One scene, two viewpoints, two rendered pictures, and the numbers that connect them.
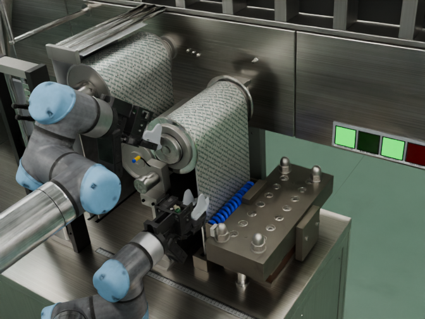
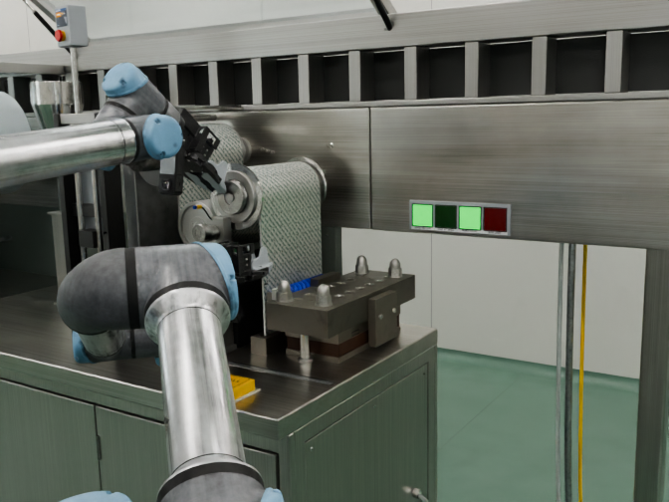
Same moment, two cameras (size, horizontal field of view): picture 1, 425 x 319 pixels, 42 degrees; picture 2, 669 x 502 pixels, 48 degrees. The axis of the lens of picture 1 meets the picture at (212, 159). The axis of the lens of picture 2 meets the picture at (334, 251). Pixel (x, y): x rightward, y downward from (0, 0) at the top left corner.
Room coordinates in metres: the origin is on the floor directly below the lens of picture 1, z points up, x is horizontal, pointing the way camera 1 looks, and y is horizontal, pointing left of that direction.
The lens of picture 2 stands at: (-0.57, -0.03, 1.42)
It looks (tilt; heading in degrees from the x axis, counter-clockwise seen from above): 10 degrees down; 357
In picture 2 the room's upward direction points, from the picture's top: 1 degrees counter-clockwise
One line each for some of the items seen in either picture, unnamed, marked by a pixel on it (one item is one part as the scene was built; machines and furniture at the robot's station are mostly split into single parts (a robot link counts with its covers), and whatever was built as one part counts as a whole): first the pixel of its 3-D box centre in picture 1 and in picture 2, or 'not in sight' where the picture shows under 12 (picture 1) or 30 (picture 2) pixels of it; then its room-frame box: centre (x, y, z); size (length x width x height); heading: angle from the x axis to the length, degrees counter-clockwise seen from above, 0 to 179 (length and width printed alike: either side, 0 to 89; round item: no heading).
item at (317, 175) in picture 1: (316, 172); (394, 267); (1.22, -0.28, 1.05); 0.04 x 0.04 x 0.04
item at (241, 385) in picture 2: not in sight; (229, 386); (0.81, 0.10, 0.91); 0.07 x 0.07 x 0.02; 54
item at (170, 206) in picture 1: (167, 225); (225, 265); (0.97, 0.11, 1.12); 0.12 x 0.08 x 0.09; 144
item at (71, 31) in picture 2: not in sight; (68, 26); (1.44, 0.52, 1.66); 0.07 x 0.07 x 0.10; 43
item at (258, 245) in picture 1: (258, 241); (323, 294); (0.96, -0.09, 1.05); 0.04 x 0.04 x 0.04
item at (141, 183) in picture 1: (142, 184); (201, 232); (1.05, 0.17, 1.18); 0.04 x 0.02 x 0.04; 54
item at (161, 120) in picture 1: (171, 145); (236, 196); (1.10, 0.09, 1.25); 0.15 x 0.01 x 0.15; 54
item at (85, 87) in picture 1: (80, 96); (145, 157); (1.22, 0.31, 1.34); 0.06 x 0.06 x 0.06; 54
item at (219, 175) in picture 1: (224, 174); (293, 250); (1.16, -0.03, 1.11); 0.23 x 0.01 x 0.18; 144
